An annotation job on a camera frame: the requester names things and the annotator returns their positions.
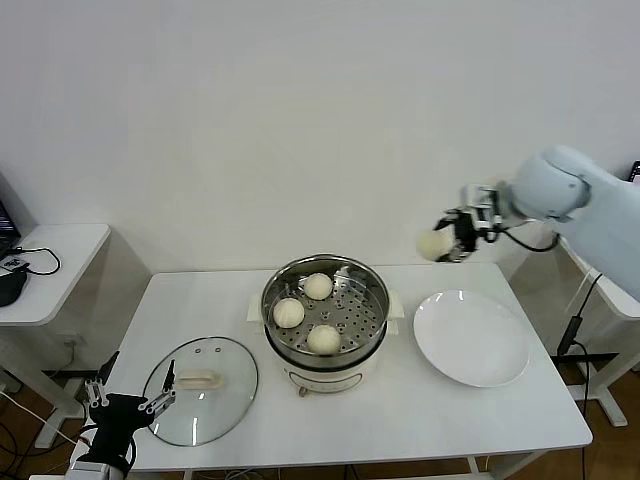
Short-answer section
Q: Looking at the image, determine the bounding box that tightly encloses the black computer mouse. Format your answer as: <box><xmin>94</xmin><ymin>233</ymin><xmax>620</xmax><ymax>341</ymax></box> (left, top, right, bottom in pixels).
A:
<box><xmin>0</xmin><ymin>269</ymin><xmax>29</xmax><ymax>309</ymax></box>

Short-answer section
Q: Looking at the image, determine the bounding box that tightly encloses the white steamed baozi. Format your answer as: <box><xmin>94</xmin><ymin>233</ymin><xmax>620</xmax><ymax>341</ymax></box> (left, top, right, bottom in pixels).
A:
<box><xmin>416</xmin><ymin>227</ymin><xmax>454</xmax><ymax>262</ymax></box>
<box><xmin>306</xmin><ymin>323</ymin><xmax>342</xmax><ymax>356</ymax></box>
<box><xmin>272</xmin><ymin>297</ymin><xmax>306</xmax><ymax>330</ymax></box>
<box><xmin>304</xmin><ymin>272</ymin><xmax>333</xmax><ymax>301</ymax></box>

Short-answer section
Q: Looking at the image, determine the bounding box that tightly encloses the cream electric cooker pot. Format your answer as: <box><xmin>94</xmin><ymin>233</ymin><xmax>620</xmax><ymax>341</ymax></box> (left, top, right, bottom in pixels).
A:
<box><xmin>243</xmin><ymin>314</ymin><xmax>402</xmax><ymax>400</ymax></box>

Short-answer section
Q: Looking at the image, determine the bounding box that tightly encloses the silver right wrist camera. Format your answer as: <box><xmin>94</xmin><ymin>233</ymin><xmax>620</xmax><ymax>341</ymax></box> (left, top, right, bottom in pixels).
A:
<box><xmin>459</xmin><ymin>183</ymin><xmax>505</xmax><ymax>244</ymax></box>

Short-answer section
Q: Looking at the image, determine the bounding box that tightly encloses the flat white cable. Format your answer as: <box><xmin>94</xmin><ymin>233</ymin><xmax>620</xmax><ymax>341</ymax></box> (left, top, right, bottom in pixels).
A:
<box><xmin>562</xmin><ymin>267</ymin><xmax>604</xmax><ymax>319</ymax></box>

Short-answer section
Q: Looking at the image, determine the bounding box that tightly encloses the thin black looped cable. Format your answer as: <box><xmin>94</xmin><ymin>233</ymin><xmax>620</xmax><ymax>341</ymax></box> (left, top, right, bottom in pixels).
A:
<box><xmin>9</xmin><ymin>244</ymin><xmax>62</xmax><ymax>277</ymax></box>

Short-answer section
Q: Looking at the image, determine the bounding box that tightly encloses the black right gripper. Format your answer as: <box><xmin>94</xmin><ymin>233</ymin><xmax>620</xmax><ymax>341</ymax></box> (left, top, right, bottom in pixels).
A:
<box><xmin>432</xmin><ymin>209</ymin><xmax>482</xmax><ymax>264</ymax></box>

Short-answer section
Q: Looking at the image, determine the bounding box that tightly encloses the white floor cable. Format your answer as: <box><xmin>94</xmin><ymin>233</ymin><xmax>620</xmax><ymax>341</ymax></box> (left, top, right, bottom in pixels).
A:
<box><xmin>0</xmin><ymin>389</ymin><xmax>81</xmax><ymax>446</ymax></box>

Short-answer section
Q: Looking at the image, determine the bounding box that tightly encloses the glass lid with cream handle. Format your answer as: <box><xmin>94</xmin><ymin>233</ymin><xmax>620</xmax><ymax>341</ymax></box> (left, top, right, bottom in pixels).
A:
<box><xmin>141</xmin><ymin>336</ymin><xmax>260</xmax><ymax>447</ymax></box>

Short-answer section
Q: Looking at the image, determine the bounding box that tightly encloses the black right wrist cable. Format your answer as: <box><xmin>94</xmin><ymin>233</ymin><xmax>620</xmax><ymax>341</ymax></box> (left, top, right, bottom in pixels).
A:
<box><xmin>492</xmin><ymin>224</ymin><xmax>560</xmax><ymax>253</ymax></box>

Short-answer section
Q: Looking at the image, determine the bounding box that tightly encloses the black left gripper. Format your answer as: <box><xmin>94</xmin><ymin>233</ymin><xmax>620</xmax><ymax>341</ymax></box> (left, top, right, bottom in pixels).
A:
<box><xmin>83</xmin><ymin>350</ymin><xmax>177</xmax><ymax>459</ymax></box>

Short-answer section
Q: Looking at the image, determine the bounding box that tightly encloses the white round plate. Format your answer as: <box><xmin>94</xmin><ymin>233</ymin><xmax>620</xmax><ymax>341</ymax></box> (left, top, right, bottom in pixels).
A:
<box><xmin>412</xmin><ymin>290</ymin><xmax>531</xmax><ymax>389</ymax></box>

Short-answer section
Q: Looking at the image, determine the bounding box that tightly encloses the black cable with adapter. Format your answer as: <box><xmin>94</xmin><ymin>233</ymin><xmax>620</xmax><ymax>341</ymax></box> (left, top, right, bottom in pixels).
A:
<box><xmin>556</xmin><ymin>272</ymin><xmax>604</xmax><ymax>416</ymax></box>

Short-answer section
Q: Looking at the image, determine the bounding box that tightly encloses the stainless steel steamer basket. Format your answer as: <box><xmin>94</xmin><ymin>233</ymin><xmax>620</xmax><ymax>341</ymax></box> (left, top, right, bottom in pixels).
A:
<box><xmin>247</xmin><ymin>254</ymin><xmax>405</xmax><ymax>354</ymax></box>

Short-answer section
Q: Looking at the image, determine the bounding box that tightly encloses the laptop with pink screen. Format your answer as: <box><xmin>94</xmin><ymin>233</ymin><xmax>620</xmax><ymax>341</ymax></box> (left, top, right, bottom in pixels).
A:
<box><xmin>0</xmin><ymin>172</ymin><xmax>24</xmax><ymax>261</ymax></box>

